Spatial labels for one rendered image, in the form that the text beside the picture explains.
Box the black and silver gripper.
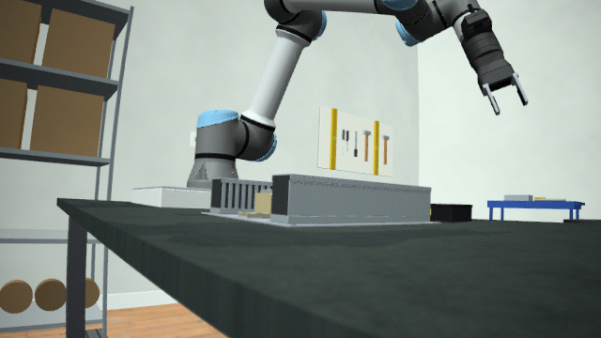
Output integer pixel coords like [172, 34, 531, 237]
[454, 4, 528, 115]

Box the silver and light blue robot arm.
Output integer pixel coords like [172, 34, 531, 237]
[187, 0, 481, 190]

